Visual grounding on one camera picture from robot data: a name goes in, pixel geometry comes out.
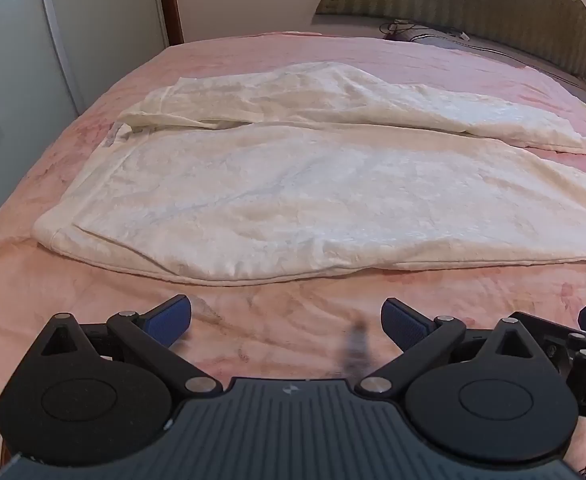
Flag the cream white blanket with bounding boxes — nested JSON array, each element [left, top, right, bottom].
[[32, 61, 586, 286]]

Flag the brown wooden door frame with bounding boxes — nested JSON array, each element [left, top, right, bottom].
[[155, 0, 185, 47]]

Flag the grey pillow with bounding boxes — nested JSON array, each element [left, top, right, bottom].
[[383, 27, 586, 96]]

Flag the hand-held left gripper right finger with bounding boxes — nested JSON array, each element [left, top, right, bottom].
[[355, 297, 569, 401]]

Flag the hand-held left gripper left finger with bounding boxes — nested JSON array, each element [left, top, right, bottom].
[[38, 295, 224, 401]]

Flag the pink plush blanket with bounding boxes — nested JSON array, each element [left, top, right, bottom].
[[0, 30, 586, 480]]

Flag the grey sliding wardrobe door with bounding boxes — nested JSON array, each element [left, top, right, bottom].
[[0, 0, 170, 246]]

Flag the black charging cable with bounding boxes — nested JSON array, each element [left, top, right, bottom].
[[379, 19, 470, 42]]

